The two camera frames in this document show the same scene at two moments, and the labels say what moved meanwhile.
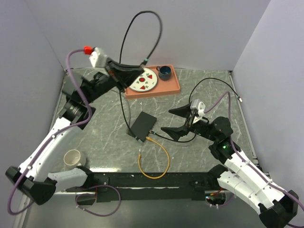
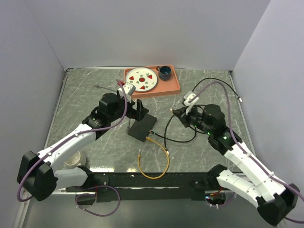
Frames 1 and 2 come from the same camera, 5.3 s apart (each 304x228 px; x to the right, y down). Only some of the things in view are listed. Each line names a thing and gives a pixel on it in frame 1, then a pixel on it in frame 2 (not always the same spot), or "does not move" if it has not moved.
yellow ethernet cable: [139, 156] does not move
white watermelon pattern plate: [146, 81] does not move
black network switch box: [141, 127] does not move
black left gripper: [121, 78] to [138, 114]
